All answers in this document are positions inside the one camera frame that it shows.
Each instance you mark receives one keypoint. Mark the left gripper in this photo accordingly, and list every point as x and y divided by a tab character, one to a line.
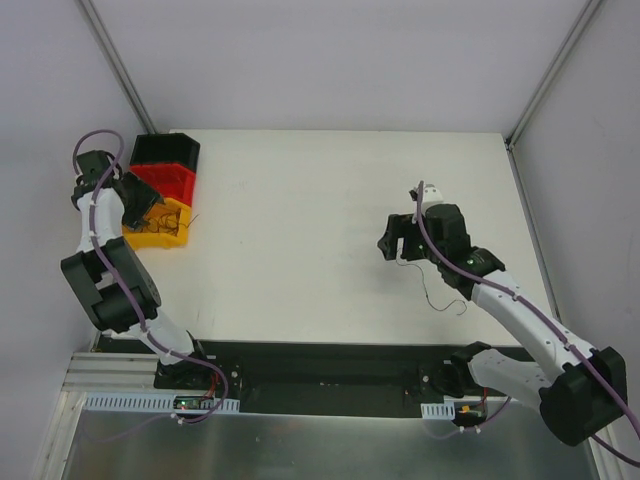
142	198

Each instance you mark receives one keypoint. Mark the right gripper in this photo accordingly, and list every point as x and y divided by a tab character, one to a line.
406	234

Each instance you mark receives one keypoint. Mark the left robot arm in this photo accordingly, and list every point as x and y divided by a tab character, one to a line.
115	290

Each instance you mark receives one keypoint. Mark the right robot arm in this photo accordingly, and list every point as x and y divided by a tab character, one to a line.
577	388

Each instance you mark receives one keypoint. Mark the red storage bin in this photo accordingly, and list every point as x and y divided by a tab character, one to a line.
171	180

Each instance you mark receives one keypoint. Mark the yellow storage bin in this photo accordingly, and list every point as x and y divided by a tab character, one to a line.
168	227

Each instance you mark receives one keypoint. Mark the black storage bin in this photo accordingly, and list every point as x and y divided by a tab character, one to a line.
169	148

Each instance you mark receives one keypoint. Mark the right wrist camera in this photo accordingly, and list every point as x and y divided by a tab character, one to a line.
431	195

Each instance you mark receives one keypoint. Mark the right aluminium frame post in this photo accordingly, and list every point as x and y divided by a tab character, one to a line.
578	29

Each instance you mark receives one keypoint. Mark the aluminium frame post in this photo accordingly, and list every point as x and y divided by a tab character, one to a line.
106	45
578	29

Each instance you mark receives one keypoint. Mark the right white cable duct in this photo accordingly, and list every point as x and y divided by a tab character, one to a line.
438	411

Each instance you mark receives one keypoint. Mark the white cable duct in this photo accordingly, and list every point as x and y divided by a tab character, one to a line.
438	411
158	403

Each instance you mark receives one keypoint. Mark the left aluminium frame post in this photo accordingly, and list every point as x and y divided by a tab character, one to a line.
106	45

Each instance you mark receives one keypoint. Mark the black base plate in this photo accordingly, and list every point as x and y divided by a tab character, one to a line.
380	381

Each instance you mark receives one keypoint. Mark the left white cable duct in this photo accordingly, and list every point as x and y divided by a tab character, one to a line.
158	403

